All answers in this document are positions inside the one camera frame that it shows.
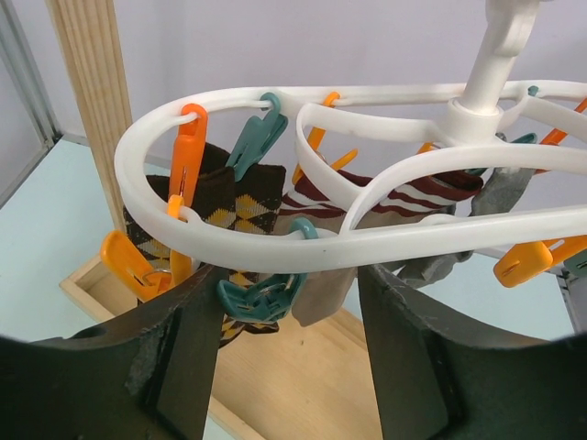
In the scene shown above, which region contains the orange clip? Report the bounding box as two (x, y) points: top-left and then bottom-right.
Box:
(100, 211), (194, 303)
(169, 104), (208, 206)
(493, 236), (586, 288)

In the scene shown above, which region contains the white plastic clip hanger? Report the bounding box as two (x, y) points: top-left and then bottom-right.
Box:
(113, 0), (587, 275)

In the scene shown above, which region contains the grey sock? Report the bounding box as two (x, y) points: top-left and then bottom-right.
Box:
(470, 168), (536, 216)
(397, 250), (473, 289)

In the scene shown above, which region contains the brown argyle sock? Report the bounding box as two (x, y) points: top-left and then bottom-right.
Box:
(123, 141), (239, 276)
(219, 164), (286, 348)

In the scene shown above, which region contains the wooden drying rack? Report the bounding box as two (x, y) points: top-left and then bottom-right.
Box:
(44, 0), (386, 440)

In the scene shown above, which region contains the teal clip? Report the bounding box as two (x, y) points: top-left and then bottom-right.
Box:
(226, 92), (289, 182)
(215, 217), (320, 323)

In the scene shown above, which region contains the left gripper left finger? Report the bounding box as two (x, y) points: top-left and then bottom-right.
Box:
(1, 265), (221, 439)

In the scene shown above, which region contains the tan striped sock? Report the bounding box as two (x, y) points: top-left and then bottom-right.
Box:
(357, 170), (484, 229)
(274, 177), (357, 327)

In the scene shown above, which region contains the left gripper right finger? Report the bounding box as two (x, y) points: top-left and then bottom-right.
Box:
(358, 265), (586, 439)

